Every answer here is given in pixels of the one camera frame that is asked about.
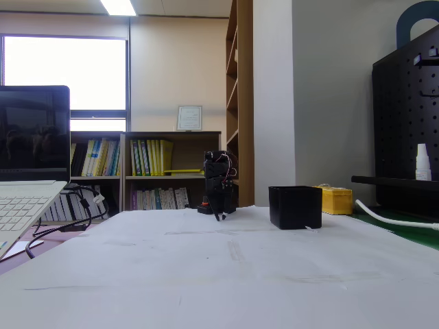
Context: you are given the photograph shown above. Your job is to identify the black square container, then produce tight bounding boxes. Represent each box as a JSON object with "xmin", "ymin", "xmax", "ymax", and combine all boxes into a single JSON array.
[{"xmin": 268, "ymin": 185, "xmax": 323, "ymax": 230}]

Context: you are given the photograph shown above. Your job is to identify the yellow cardboard box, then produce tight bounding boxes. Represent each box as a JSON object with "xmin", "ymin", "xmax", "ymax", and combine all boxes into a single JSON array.
[{"xmin": 313, "ymin": 184, "xmax": 354, "ymax": 216}]

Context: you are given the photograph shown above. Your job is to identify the white patterned binder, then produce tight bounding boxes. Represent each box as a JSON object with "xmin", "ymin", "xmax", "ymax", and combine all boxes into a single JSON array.
[{"xmin": 174, "ymin": 186, "xmax": 190, "ymax": 210}]

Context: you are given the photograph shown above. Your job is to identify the flat yellow book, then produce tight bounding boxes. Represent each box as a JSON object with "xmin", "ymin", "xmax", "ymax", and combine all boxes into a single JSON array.
[{"xmin": 163, "ymin": 168, "xmax": 206, "ymax": 177}]

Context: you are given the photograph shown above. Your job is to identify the wide low wooden bookcase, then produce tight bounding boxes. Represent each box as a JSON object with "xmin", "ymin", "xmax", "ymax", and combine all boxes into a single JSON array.
[{"xmin": 120, "ymin": 131, "xmax": 223, "ymax": 212}]

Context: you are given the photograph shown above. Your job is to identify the thick yellow book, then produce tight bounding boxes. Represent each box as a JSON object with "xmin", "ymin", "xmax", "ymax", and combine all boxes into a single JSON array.
[{"xmin": 159, "ymin": 139, "xmax": 174, "ymax": 177}]

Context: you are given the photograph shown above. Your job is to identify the framed white certificate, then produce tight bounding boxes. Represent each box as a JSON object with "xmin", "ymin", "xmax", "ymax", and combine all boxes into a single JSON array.
[{"xmin": 176, "ymin": 105, "xmax": 204, "ymax": 132}]

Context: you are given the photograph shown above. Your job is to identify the green yellow book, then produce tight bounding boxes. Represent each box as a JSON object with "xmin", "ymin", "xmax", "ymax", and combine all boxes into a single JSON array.
[
  {"xmin": 132, "ymin": 139, "xmax": 141, "ymax": 177},
  {"xmin": 140, "ymin": 139, "xmax": 149, "ymax": 177}
]

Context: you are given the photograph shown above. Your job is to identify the white paper table cover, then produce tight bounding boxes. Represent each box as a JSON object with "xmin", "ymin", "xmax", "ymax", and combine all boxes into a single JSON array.
[{"xmin": 0, "ymin": 204, "xmax": 439, "ymax": 329}]

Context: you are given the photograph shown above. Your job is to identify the tall wooden bookshelf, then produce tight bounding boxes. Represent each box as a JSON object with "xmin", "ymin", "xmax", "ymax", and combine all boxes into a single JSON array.
[{"xmin": 225, "ymin": 0, "xmax": 255, "ymax": 208}]

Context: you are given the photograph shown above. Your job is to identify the narrow low wooden bookcase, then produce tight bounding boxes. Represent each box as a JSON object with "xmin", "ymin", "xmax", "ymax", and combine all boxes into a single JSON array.
[{"xmin": 69, "ymin": 131, "xmax": 125, "ymax": 221}]

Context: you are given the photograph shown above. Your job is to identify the blue white book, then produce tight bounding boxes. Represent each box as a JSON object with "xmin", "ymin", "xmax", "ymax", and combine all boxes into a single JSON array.
[{"xmin": 89, "ymin": 138, "xmax": 104, "ymax": 178}]

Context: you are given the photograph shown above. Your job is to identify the yellow white book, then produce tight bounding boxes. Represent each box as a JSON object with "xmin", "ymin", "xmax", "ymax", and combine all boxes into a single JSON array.
[{"xmin": 82, "ymin": 139, "xmax": 96, "ymax": 178}]

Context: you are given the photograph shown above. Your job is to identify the black binder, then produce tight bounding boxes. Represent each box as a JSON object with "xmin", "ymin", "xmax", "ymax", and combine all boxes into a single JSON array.
[{"xmin": 73, "ymin": 142, "xmax": 88, "ymax": 178}]

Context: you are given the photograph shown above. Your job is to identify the green desk mat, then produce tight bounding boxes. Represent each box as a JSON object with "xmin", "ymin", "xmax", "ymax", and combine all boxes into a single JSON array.
[{"xmin": 348, "ymin": 209, "xmax": 439, "ymax": 252}]

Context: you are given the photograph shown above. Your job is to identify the black pegboard stand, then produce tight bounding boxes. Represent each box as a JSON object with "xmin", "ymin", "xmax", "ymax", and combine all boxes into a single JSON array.
[{"xmin": 351, "ymin": 24, "xmax": 439, "ymax": 216}]

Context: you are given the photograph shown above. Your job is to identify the white laptop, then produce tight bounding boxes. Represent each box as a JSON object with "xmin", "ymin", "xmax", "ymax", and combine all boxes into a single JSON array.
[{"xmin": 0, "ymin": 85, "xmax": 71, "ymax": 263}]

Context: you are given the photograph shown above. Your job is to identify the dark-framed window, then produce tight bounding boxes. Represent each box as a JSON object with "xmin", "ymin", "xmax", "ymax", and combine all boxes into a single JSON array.
[{"xmin": 0, "ymin": 33, "xmax": 130, "ymax": 133}]

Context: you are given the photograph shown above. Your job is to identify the white card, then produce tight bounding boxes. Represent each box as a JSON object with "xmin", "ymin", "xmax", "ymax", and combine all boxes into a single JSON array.
[{"xmin": 5, "ymin": 240, "xmax": 46, "ymax": 259}]

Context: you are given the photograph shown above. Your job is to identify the white dropper bottle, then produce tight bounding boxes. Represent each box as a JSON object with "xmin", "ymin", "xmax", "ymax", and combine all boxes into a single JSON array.
[{"xmin": 414, "ymin": 143, "xmax": 433, "ymax": 182}]

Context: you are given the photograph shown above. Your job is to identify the ceiling light panel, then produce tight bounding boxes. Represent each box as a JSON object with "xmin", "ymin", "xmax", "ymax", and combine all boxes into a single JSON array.
[{"xmin": 99, "ymin": 0, "xmax": 139, "ymax": 16}]

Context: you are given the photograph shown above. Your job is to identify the dark blue arched board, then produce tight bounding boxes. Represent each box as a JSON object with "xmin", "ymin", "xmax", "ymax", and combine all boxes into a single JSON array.
[{"xmin": 396, "ymin": 0, "xmax": 439, "ymax": 49}]

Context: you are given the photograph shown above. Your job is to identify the red white servo wires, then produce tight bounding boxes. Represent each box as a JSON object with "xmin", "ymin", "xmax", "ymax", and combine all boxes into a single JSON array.
[{"xmin": 219, "ymin": 154, "xmax": 239, "ymax": 183}]

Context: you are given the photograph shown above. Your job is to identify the black laptop cable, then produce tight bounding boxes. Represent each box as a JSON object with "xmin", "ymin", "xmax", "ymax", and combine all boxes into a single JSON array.
[
  {"xmin": 73, "ymin": 184, "xmax": 111, "ymax": 221},
  {"xmin": 25, "ymin": 190, "xmax": 93, "ymax": 260}
]

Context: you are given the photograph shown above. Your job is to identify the white power strip cable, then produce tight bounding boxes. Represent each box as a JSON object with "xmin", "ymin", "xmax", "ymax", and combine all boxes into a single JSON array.
[{"xmin": 355, "ymin": 199, "xmax": 439, "ymax": 232}]

